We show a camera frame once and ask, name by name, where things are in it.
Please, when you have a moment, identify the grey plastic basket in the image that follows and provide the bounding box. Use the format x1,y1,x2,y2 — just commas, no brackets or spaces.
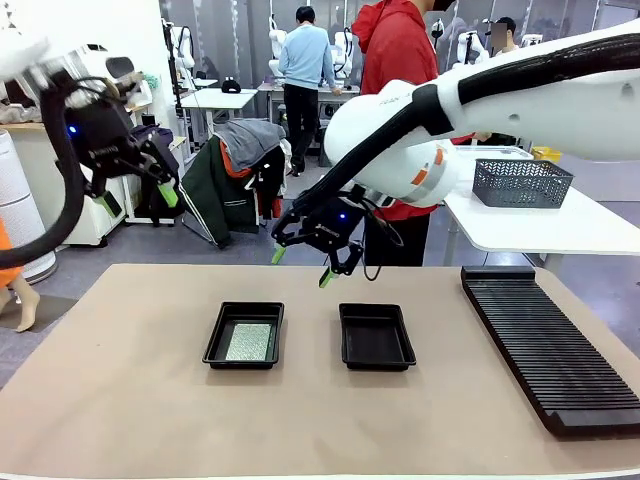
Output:
472,158,575,209

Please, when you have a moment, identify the beige cloth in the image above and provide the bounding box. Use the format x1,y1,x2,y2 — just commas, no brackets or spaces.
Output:
0,97,44,125

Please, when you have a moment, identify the white background desk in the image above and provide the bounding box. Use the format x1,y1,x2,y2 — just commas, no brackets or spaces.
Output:
179,87,259,151

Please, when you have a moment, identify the black slotted board rack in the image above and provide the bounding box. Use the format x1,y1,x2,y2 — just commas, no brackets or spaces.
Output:
460,265,640,439

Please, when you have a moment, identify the grey hooded jacket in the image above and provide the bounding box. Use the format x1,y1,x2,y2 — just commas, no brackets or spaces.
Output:
214,118,287,174

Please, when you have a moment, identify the purple bag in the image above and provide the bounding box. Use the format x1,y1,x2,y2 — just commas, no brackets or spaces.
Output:
130,124,174,151

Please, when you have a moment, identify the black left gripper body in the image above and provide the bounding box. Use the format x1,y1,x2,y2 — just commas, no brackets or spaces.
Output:
64,97,156,199

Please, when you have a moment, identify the black backpack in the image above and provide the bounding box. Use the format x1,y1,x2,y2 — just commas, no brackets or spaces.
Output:
132,169,184,227

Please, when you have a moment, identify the dark green jacket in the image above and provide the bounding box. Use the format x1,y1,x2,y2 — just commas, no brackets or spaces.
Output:
178,134,261,250

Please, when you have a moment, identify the person in light blue sweater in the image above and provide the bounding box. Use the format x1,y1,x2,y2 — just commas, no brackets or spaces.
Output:
278,5,344,176

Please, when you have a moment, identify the orange cloth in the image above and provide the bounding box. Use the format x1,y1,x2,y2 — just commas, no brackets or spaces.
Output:
0,217,24,290

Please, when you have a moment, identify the large white table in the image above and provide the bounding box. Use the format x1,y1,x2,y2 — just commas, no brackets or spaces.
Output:
442,149,640,267

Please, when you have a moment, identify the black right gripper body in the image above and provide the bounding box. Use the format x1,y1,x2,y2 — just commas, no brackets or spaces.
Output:
284,195,367,261

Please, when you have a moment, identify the person in beige top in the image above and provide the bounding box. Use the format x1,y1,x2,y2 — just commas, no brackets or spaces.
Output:
489,16,521,56

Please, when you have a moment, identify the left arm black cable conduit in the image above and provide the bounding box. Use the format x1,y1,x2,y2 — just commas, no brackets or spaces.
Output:
0,72,89,269

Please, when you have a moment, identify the person in red jacket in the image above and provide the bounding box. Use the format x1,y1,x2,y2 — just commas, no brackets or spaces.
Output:
352,0,489,267

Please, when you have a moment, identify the clear plastic bin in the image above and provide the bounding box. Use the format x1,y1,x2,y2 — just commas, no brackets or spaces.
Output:
452,144,535,161

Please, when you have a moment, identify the grey background workbench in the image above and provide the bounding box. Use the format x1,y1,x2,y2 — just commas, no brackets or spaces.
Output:
257,82,360,151

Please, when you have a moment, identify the mannequin leg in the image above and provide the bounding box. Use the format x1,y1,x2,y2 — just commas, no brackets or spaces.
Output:
14,274,41,334

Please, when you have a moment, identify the black ESD tray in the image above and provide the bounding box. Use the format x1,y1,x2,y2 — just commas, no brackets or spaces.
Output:
201,300,286,371
338,302,418,372

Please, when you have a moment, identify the black jacket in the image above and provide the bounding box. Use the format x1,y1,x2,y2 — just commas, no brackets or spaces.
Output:
248,144,287,221

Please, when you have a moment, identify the small wooden side table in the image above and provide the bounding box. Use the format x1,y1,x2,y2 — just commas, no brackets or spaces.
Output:
122,135,189,225

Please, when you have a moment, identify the white cylindrical air purifier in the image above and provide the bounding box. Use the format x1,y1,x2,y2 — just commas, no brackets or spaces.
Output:
0,129,57,284

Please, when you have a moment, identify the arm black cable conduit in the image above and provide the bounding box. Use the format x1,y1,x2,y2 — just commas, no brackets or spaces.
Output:
0,72,89,269
292,33,640,214

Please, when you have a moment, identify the green circuit board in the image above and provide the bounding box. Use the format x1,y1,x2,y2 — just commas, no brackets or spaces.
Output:
224,323,274,362

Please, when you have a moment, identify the white cabinet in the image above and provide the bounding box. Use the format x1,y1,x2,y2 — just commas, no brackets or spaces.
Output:
9,122,126,247

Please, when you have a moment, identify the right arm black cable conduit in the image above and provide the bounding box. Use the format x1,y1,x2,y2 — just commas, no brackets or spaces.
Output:
292,33,640,214

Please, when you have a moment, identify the grey floor mat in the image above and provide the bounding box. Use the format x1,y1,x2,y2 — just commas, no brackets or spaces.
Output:
0,294,79,332

